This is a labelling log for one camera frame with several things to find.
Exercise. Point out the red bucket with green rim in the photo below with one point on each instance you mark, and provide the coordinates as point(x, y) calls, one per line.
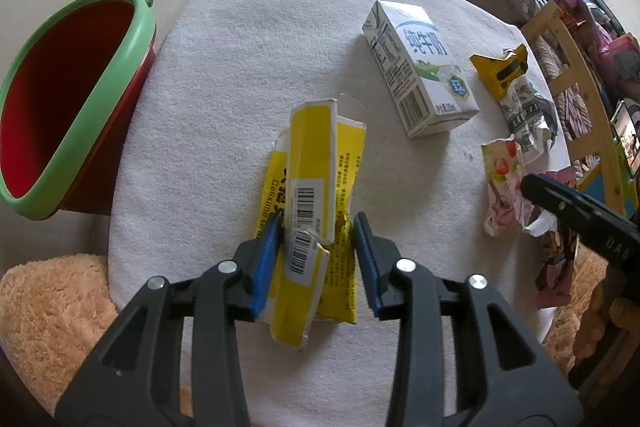
point(65, 97)

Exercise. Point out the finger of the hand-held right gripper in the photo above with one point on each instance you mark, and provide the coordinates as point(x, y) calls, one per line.
point(550, 198)

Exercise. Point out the yellow torn cardboard box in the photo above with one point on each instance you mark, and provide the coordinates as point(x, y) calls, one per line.
point(310, 157)

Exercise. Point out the pink strawberry print wrapper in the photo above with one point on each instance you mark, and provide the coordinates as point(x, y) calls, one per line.
point(502, 177)

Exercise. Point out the white milk carton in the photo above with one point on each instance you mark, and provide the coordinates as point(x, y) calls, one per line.
point(425, 67)

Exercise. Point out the grey printed snack bag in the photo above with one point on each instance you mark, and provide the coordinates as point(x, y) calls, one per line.
point(520, 97)

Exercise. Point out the white towel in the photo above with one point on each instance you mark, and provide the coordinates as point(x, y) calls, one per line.
point(210, 72)

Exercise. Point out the dark pink snack wrapper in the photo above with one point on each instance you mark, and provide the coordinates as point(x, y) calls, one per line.
point(555, 267)

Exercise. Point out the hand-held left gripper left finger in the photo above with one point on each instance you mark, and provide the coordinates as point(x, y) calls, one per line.
point(265, 267)

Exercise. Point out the brown plush blanket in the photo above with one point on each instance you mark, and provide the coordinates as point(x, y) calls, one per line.
point(50, 307)

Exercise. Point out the wooden chair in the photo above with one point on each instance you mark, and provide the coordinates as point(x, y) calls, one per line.
point(540, 18)

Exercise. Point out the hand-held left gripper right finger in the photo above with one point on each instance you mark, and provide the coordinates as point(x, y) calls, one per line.
point(367, 267)

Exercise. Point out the person's right hand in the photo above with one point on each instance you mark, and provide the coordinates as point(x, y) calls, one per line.
point(625, 313)

